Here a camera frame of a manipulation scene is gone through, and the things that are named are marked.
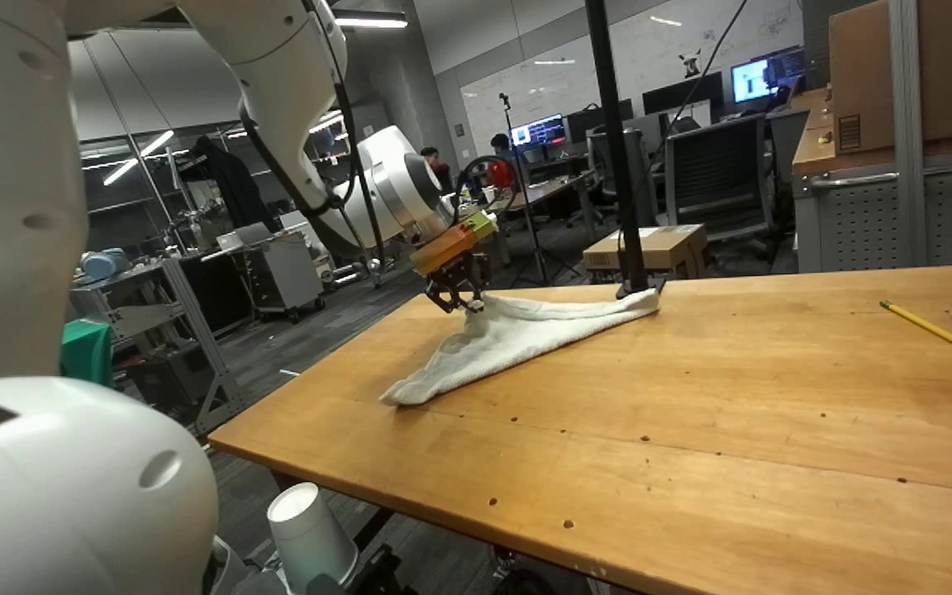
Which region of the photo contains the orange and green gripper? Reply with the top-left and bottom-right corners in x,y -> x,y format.
406,215 -> 500,316

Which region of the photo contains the white terry cloth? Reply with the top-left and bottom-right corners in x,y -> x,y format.
380,288 -> 663,409

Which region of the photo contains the person in red shirt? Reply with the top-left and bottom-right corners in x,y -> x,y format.
486,130 -> 525,192

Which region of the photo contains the small blue lit monitor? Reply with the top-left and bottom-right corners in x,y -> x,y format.
509,112 -> 573,151

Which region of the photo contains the low wooden stool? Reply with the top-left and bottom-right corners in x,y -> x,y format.
581,223 -> 713,278

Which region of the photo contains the black vertical stand pole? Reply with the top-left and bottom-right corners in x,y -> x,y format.
581,0 -> 668,301

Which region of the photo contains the dark hanging jacket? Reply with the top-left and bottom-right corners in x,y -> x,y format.
181,131 -> 271,235

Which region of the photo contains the long ceiling light tube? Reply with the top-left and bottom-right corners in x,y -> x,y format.
330,10 -> 412,32

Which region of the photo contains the white paper cup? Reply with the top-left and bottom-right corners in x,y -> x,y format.
263,479 -> 359,591

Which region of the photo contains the dark unlit monitor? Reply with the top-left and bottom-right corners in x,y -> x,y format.
638,74 -> 727,124

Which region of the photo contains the slanted ceiling light tube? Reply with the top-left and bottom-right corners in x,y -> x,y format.
100,130 -> 180,192

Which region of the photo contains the teal plastic bin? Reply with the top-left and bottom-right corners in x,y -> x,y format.
58,315 -> 120,390

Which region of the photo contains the lit computer monitor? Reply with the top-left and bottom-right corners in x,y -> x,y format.
727,43 -> 810,109

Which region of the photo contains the yellow pencil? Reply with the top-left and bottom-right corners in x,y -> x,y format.
877,299 -> 952,372

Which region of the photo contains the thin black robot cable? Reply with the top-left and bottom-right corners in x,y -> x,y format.
237,0 -> 525,274

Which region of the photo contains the grey metal shelf frame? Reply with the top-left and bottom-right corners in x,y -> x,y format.
109,259 -> 242,433

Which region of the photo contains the black clamp mount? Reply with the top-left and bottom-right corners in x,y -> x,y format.
314,543 -> 419,595

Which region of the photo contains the white wall board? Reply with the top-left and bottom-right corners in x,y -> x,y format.
455,0 -> 808,124

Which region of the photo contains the grey metal post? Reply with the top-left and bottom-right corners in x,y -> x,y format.
885,0 -> 929,269

